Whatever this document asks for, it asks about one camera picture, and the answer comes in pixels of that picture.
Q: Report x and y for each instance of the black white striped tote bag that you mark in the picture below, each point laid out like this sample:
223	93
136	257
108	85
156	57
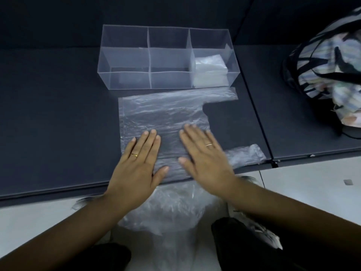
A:
318	67

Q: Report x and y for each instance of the black trousers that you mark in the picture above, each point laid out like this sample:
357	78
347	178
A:
242	248

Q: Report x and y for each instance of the person's right forearm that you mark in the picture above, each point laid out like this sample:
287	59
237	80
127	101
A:
299	211

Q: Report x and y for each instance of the person's right grey shoe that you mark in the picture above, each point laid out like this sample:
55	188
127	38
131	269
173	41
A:
259	231

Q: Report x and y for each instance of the person's right hand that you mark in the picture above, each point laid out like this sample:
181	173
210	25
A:
211	169

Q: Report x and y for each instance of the person's left hand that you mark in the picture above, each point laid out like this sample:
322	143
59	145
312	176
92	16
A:
132	180

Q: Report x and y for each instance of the stack of plastic bags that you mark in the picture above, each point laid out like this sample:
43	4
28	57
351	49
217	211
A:
210	73

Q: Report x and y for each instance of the pile of plastic bags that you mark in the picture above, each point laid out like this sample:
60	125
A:
169	208

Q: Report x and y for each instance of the clear three-compartment plastic box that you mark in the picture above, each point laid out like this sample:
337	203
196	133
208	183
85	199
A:
124	62

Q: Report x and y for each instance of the person's left forearm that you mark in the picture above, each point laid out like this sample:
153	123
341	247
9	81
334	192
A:
53	237

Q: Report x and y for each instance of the clear plastic bag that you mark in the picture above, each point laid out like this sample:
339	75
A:
163	115

